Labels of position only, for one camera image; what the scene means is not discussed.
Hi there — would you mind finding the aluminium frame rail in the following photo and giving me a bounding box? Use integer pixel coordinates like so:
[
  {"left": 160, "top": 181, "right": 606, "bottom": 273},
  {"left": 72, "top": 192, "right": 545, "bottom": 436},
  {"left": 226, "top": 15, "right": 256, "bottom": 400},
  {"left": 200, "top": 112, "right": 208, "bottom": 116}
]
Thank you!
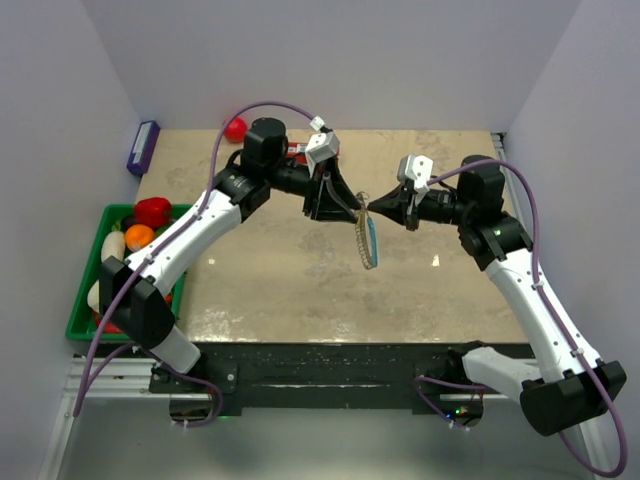
[{"left": 36, "top": 349, "right": 616, "bottom": 480}]

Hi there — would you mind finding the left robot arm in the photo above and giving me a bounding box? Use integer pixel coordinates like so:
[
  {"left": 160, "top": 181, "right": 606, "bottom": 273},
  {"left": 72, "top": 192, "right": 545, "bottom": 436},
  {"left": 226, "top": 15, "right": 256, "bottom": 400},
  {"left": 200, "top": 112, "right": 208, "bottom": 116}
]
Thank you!
[{"left": 99, "top": 118, "right": 359, "bottom": 392}]

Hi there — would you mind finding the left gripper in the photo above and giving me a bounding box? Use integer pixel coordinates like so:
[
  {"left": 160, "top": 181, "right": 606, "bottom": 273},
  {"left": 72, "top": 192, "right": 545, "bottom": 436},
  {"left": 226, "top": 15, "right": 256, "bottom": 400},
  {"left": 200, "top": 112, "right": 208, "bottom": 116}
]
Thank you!
[{"left": 267, "top": 155, "right": 361, "bottom": 225}]

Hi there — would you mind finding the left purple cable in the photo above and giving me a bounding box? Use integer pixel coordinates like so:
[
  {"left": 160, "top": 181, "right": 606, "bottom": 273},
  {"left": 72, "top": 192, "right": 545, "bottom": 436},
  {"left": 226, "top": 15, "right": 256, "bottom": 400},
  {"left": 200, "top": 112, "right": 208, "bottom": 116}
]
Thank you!
[{"left": 72, "top": 101, "right": 327, "bottom": 429}]

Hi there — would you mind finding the green plastic bin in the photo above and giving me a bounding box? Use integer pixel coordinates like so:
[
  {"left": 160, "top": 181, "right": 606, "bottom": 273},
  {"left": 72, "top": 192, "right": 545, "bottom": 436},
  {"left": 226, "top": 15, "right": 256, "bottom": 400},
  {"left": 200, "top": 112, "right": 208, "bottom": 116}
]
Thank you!
[{"left": 66, "top": 204, "right": 191, "bottom": 343}]

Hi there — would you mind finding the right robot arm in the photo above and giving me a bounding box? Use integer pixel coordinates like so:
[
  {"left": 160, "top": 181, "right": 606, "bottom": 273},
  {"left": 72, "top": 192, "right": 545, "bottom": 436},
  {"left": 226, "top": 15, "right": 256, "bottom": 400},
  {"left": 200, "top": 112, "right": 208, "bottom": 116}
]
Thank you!
[{"left": 369, "top": 155, "right": 626, "bottom": 436}]

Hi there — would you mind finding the green cabbage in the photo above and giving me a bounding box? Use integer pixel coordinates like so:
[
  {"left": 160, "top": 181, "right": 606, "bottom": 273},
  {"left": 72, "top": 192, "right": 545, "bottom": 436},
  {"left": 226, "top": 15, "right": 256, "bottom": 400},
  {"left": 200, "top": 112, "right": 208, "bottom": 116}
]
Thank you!
[{"left": 86, "top": 280, "right": 100, "bottom": 313}]

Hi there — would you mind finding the red chili pepper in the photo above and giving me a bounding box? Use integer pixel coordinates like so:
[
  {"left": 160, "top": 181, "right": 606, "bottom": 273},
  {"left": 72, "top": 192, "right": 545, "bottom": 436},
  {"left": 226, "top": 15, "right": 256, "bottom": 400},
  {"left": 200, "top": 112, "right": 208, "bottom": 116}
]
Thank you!
[{"left": 93, "top": 312, "right": 122, "bottom": 334}]

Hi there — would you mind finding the purple cable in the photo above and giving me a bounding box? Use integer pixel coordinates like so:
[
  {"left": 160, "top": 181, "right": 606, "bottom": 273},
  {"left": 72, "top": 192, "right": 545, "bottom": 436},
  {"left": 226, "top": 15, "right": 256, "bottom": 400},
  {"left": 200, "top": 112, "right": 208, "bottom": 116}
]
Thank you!
[
  {"left": 414, "top": 159, "right": 629, "bottom": 478},
  {"left": 72, "top": 101, "right": 327, "bottom": 429}
]

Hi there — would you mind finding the red tomato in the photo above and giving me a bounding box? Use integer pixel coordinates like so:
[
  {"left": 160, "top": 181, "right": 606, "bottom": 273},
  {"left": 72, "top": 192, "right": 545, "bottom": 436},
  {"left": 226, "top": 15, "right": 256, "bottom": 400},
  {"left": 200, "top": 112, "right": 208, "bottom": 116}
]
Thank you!
[{"left": 223, "top": 117, "right": 248, "bottom": 144}]

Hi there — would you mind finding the blue grey keyring with rings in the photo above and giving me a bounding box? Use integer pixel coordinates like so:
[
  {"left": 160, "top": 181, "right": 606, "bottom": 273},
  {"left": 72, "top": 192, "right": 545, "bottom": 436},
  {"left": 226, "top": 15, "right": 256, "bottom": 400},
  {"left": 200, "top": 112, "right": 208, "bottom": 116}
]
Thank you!
[{"left": 355, "top": 191, "right": 379, "bottom": 270}]

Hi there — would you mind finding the purple box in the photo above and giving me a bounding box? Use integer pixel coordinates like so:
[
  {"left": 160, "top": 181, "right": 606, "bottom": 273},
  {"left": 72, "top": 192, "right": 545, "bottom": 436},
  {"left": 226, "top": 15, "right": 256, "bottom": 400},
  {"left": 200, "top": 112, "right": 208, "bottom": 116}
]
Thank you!
[{"left": 126, "top": 120, "right": 161, "bottom": 177}]

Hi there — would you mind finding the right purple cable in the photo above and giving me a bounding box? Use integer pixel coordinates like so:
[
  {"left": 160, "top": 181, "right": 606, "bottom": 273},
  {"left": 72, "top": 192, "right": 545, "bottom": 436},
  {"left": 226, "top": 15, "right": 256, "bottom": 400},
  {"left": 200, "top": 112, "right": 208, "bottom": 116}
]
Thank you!
[{"left": 414, "top": 159, "right": 629, "bottom": 478}]

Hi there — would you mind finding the white radish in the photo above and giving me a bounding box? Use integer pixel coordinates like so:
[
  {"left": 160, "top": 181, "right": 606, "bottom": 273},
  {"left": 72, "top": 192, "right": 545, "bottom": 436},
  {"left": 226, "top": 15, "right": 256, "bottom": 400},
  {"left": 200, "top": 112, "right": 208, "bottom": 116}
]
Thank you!
[{"left": 100, "top": 230, "right": 126, "bottom": 262}]

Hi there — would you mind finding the red bell pepper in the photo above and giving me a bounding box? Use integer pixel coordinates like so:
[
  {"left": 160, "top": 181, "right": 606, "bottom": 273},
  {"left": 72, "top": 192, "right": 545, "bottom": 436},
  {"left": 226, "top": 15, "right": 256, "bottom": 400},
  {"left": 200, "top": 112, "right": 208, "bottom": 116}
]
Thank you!
[{"left": 133, "top": 197, "right": 173, "bottom": 229}]

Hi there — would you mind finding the red rectangular box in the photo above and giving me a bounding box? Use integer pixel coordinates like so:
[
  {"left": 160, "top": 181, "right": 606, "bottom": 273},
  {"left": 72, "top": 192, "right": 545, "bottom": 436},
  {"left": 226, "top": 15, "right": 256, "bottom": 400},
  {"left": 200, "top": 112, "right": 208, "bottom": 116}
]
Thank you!
[{"left": 286, "top": 142, "right": 307, "bottom": 157}]

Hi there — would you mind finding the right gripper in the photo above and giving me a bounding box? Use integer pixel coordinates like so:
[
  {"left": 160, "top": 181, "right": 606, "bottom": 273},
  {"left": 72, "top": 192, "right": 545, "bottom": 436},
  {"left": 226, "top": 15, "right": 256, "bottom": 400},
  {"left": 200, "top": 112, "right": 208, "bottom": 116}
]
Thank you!
[{"left": 369, "top": 180, "right": 474, "bottom": 231}]

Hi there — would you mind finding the orange fruit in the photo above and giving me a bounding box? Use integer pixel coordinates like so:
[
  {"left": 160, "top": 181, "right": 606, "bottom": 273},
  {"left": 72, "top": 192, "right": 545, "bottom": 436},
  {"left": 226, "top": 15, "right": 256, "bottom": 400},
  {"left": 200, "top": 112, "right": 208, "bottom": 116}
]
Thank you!
[{"left": 124, "top": 224, "right": 155, "bottom": 252}]

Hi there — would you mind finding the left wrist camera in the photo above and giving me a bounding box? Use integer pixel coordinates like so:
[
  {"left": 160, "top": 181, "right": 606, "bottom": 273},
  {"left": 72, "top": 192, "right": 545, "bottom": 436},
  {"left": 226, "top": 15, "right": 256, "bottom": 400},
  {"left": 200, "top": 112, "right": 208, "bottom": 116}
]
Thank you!
[{"left": 304, "top": 131, "right": 340, "bottom": 175}]

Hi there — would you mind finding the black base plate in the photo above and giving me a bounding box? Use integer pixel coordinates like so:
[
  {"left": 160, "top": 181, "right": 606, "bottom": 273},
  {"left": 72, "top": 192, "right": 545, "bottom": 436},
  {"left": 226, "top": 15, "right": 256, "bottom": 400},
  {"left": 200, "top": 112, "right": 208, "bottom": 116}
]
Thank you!
[{"left": 148, "top": 341, "right": 531, "bottom": 419}]

